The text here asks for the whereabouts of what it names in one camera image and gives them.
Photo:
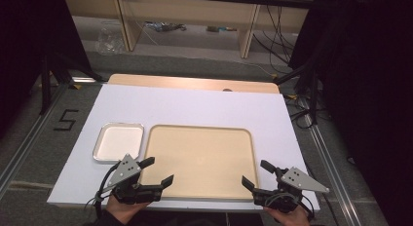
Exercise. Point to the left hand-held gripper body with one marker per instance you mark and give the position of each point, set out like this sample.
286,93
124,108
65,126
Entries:
125,170

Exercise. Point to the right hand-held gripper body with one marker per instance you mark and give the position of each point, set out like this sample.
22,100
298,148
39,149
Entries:
292,187

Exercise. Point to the person's right hand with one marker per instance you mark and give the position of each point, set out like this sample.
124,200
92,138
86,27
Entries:
289,218

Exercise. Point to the person's left hand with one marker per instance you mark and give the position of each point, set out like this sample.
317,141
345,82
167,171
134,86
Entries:
122,210

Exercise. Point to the small white square plate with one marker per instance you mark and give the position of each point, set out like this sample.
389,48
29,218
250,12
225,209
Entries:
119,143

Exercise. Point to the large beige tray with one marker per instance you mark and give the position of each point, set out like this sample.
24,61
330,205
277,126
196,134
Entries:
201,161

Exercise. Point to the white board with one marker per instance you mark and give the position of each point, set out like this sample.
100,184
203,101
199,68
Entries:
207,105

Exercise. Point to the black metal stand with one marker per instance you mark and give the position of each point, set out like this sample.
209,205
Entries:
312,89
47,80

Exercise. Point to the black curtain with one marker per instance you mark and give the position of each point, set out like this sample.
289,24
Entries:
29,41
367,89

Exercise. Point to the clear plastic bag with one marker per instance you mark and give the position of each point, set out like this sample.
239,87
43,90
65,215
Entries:
110,41

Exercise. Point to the bluish crumpled wrapper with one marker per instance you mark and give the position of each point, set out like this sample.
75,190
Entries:
165,26

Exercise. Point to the wooden shelf unit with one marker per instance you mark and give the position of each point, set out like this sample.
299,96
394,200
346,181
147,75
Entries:
191,11

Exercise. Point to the aluminium rail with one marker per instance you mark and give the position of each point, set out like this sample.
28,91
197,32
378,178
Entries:
29,144
331,167

